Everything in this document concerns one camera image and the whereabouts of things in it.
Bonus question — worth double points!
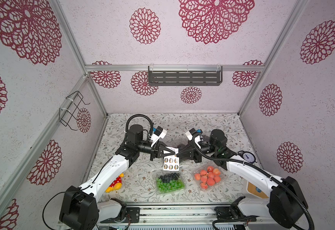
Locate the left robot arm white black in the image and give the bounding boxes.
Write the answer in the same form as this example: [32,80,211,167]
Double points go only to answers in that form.
[59,125,179,230]

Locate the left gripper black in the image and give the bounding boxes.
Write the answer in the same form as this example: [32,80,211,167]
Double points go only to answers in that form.
[137,140,175,161]

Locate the blackberry clamshell box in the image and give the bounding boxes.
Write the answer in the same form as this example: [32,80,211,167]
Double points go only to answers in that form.
[165,143,186,157]

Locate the black wire wall rack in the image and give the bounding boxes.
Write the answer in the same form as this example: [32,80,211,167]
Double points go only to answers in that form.
[58,91,90,131]

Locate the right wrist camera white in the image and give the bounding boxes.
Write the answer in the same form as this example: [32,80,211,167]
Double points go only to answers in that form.
[185,128,204,149]

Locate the black alarm clock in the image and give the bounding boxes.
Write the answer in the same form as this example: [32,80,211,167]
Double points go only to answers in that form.
[238,150,257,164]

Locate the white sticker label sheet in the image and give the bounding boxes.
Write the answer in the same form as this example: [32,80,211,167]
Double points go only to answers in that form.
[163,155,180,172]

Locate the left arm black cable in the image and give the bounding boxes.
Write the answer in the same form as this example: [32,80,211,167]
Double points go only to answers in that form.
[125,114,154,136]

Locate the floral table mat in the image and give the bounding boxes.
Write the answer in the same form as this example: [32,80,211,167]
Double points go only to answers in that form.
[80,113,272,204]

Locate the green grape blueberry clamshell box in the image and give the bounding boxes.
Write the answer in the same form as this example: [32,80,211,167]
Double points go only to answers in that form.
[154,171,186,195]

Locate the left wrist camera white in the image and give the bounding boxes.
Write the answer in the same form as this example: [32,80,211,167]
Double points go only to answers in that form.
[151,126,167,147]

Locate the grey wall shelf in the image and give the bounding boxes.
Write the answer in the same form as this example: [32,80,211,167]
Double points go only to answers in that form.
[147,65,223,86]

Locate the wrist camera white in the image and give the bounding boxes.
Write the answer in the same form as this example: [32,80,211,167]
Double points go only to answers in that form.
[151,126,167,147]
[185,128,204,149]

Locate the yellow red plush toy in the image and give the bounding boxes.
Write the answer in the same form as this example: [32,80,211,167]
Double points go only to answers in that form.
[105,173,124,193]

